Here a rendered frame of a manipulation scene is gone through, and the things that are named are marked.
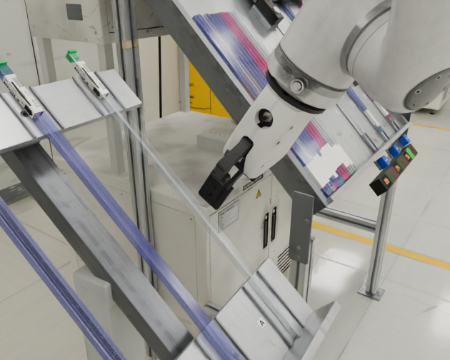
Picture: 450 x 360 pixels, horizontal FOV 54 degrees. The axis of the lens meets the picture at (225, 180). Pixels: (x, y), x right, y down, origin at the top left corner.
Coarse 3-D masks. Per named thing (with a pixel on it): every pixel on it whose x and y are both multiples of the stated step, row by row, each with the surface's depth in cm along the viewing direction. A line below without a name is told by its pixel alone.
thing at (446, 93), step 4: (448, 84) 388; (448, 88) 418; (444, 92) 407; (448, 92) 425; (440, 96) 398; (444, 96) 413; (448, 96) 432; (436, 100) 401; (440, 100) 399; (444, 100) 418; (428, 104) 406; (432, 104) 404; (436, 104) 402; (440, 104) 403; (428, 108) 407; (432, 108) 405; (436, 108) 403; (412, 112) 413; (432, 112) 412
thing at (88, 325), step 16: (0, 208) 44; (0, 224) 44; (16, 224) 44; (16, 240) 43; (32, 240) 44; (32, 256) 43; (48, 272) 43; (64, 288) 43; (64, 304) 43; (80, 304) 43; (80, 320) 42; (96, 320) 43; (96, 336) 42; (112, 352) 43
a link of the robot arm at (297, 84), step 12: (276, 48) 44; (276, 60) 43; (288, 60) 42; (276, 72) 43; (288, 72) 42; (300, 72) 41; (288, 84) 43; (300, 84) 41; (312, 84) 42; (300, 96) 43; (312, 96) 42; (324, 96) 42; (336, 96) 43; (324, 108) 44
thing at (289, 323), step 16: (112, 96) 62; (112, 112) 61; (128, 128) 61; (144, 144) 61; (160, 160) 61; (176, 176) 61; (176, 192) 60; (192, 208) 60; (208, 224) 59; (224, 240) 60; (240, 256) 60; (240, 272) 60; (256, 288) 59; (272, 304) 58; (288, 320) 58
